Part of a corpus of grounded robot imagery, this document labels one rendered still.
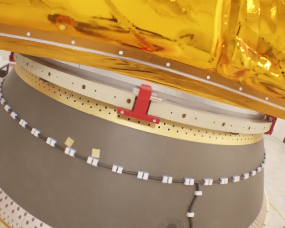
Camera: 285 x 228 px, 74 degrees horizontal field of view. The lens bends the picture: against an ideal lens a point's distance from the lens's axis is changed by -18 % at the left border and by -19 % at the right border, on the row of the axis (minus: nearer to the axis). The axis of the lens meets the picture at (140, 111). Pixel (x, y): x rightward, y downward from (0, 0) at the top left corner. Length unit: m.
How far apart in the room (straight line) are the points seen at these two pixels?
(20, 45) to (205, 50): 0.60
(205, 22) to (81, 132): 0.53
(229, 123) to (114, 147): 0.39
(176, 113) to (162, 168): 0.18
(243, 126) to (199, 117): 0.21
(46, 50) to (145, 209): 0.59
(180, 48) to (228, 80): 0.23
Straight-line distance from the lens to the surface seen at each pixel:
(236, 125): 0.81
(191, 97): 0.73
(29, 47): 0.74
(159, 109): 0.67
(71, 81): 0.72
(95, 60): 0.70
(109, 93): 0.67
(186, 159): 0.75
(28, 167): 0.83
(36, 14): 0.70
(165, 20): 0.68
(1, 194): 0.93
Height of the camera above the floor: 1.86
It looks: 17 degrees down
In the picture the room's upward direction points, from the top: 16 degrees clockwise
